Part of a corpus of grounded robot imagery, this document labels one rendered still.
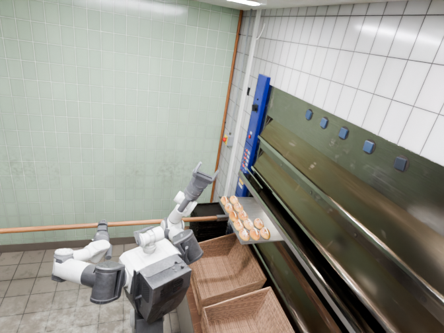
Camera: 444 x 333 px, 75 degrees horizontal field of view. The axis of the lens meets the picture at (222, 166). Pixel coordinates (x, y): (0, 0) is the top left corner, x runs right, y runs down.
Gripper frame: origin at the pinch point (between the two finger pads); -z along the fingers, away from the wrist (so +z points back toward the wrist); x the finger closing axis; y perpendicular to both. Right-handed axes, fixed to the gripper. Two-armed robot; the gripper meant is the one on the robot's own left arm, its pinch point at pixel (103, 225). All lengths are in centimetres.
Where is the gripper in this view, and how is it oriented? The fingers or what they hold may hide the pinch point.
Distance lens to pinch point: 198.2
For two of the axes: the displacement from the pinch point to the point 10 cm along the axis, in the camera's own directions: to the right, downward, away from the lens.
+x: -1.5, 9.0, 4.1
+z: 2.7, 4.3, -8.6
